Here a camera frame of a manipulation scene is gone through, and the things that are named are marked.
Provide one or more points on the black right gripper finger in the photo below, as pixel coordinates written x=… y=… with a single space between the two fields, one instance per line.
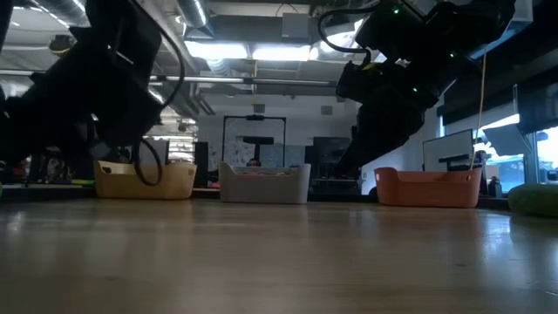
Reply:
x=379 y=139

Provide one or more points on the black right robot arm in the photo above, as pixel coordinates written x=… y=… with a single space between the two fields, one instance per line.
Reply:
x=457 y=35

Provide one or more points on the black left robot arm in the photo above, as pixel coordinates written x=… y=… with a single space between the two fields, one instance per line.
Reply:
x=43 y=126

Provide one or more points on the black cabinet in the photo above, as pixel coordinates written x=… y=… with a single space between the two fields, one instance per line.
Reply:
x=320 y=161

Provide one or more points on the orange plastic basket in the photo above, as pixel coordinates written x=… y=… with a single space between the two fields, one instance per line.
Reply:
x=427 y=189

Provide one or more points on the ceiling light panel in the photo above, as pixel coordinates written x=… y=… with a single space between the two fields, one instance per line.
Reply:
x=281 y=53
x=218 y=50

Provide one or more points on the metal ceiling pipe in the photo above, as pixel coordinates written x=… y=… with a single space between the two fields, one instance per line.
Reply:
x=226 y=80

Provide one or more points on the gray ceiling box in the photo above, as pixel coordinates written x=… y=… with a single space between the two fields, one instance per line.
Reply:
x=295 y=25

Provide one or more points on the yellow plastic basket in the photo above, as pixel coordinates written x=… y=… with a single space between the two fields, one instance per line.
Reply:
x=174 y=183

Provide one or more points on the black computer tower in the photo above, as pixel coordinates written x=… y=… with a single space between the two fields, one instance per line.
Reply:
x=201 y=165

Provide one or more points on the black framed whiteboard stand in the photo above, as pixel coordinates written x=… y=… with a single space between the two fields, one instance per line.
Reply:
x=255 y=118

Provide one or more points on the gray plastic basket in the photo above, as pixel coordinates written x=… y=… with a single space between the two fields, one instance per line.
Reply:
x=261 y=189

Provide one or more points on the green toy cucumber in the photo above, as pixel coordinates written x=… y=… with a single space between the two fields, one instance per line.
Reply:
x=536 y=200

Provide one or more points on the black aluminium table frame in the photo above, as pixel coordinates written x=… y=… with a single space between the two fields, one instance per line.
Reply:
x=340 y=197

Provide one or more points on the silver ventilation duct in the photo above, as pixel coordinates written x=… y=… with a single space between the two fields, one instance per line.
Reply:
x=194 y=13

